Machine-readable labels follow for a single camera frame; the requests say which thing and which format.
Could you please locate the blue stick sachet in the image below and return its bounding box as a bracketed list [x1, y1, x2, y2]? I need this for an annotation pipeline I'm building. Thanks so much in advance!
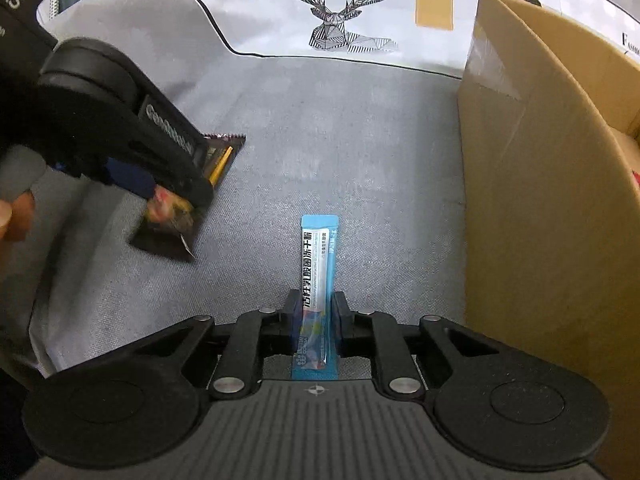
[292, 214, 340, 382]

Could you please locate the dark snack packet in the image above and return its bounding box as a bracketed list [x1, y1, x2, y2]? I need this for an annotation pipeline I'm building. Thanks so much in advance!
[129, 185, 207, 262]

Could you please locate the person's left hand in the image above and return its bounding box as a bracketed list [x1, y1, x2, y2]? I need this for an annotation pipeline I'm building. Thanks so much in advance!
[1, 190, 36, 268]

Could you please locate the grey patterned sofa cover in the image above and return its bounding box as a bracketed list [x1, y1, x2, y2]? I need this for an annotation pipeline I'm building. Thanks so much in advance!
[1, 0, 478, 376]

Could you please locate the cardboard box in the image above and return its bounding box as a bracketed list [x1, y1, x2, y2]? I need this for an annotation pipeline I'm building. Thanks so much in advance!
[458, 0, 639, 479]

